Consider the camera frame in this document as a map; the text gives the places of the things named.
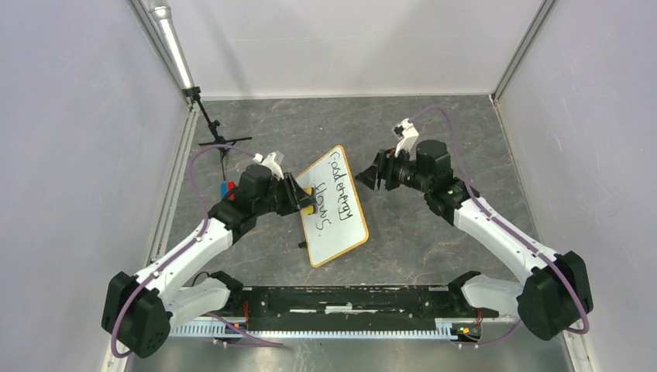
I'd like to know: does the perforated cable duct strip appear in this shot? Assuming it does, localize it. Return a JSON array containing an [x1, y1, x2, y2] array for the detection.
[[169, 317, 463, 340]]

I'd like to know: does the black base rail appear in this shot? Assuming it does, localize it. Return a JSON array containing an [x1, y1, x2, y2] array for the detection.
[[216, 285, 498, 332]]

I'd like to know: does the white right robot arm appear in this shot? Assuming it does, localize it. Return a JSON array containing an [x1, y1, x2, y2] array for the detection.
[[356, 140, 593, 340]]

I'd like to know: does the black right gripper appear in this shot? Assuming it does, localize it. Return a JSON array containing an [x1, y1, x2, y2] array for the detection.
[[355, 144, 432, 193]]

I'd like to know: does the silver microphone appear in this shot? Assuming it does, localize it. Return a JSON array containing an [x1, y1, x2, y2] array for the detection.
[[149, 0, 195, 91]]

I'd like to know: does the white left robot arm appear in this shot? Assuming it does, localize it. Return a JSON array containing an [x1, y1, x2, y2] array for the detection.
[[101, 165, 317, 358]]

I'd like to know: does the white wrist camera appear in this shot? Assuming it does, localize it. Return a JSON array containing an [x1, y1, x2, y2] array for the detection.
[[253, 151, 284, 180], [392, 118, 419, 157]]

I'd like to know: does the yellow framed whiteboard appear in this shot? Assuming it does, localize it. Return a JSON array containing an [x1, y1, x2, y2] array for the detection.
[[297, 145, 370, 267]]

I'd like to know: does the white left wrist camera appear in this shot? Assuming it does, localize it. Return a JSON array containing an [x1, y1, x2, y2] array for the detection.
[[253, 151, 284, 180]]

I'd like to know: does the yellow whiteboard eraser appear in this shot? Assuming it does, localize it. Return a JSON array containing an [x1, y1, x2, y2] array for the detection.
[[301, 187, 317, 215]]

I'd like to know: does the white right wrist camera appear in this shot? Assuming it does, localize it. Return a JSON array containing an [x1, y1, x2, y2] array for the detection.
[[392, 118, 419, 157]]

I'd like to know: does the blue and red block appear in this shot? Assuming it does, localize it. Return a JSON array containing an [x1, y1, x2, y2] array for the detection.
[[220, 181, 236, 201]]

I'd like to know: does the black microphone tripod stand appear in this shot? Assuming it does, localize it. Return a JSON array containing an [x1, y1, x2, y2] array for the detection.
[[182, 87, 253, 171]]

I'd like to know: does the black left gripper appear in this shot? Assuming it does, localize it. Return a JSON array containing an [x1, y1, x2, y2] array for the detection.
[[254, 171, 317, 216]]

